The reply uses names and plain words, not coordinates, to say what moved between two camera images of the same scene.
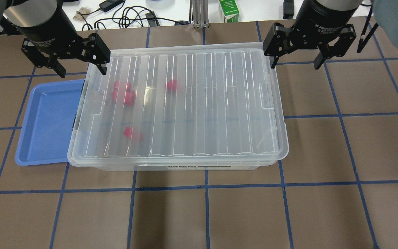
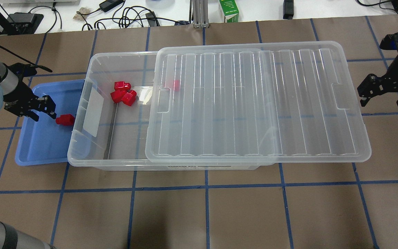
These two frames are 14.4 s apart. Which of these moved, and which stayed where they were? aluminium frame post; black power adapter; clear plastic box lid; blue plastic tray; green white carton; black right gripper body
Moved: clear plastic box lid; black right gripper body
Stayed: aluminium frame post; blue plastic tray; black power adapter; green white carton
